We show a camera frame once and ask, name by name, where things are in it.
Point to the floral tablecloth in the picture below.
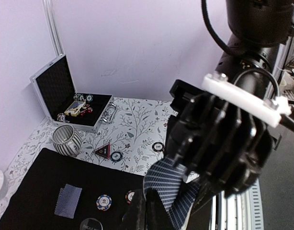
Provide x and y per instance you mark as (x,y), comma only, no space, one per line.
(136,126)

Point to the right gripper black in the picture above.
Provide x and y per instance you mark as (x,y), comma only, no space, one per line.
(225,145)

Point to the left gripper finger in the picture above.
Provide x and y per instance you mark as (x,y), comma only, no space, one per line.
(146,212)

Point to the red black chip stack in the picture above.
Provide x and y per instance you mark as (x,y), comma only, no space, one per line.
(158,147)

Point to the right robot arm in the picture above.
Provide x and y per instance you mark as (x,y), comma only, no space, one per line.
(258,28)

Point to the black poker mat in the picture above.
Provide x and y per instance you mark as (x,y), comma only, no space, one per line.
(33,204)

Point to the green blue chip stack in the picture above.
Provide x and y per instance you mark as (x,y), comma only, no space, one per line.
(116,156)

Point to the clear acrylic dealer button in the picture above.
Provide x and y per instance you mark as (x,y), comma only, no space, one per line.
(91,224)

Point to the black triangular card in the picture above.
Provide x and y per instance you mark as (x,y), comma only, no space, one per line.
(103,151)

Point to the blue playing card deck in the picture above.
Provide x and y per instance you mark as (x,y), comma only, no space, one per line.
(166,179)

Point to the striped grey mug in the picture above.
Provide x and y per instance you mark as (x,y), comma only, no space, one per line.
(67,141)

